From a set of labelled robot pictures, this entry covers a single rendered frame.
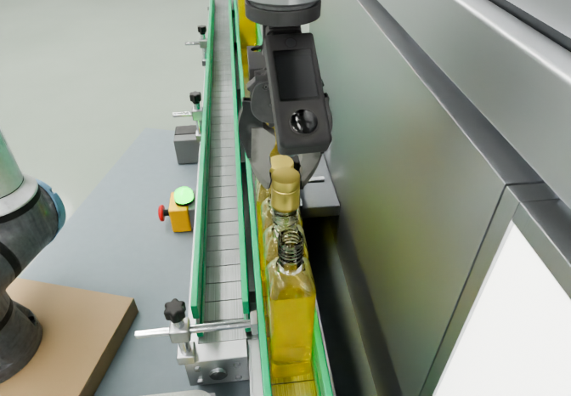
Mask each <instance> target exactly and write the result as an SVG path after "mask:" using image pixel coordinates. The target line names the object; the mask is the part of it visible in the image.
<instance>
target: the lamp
mask: <svg viewBox="0 0 571 396"><path fill-rule="evenodd" d="M174 200H175V203H176V205H178V206H188V205H190V204H192V203H193V202H194V200H195V198H194V195H193V191H192V190H191V189H190V188H188V187H180V188H178V189H176V191H175V192H174Z"/></svg>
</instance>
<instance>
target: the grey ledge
mask: <svg viewBox="0 0 571 396"><path fill-rule="evenodd" d="M319 176H324V178H325V181H324V182H320V183H309V184H306V185H305V186H304V188H303V190H300V198H302V212H301V216H302V218H317V217H327V216H338V215H339V212H340V204H339V201H338V198H337V195H336V191H335V188H334V185H333V183H332V179H331V175H330V172H329V169H328V166H327V164H326V160H325V156H324V154H322V156H321V159H320V162H319V165H318V166H317V168H316V170H315V172H314V175H313V176H312V177H319Z"/></svg>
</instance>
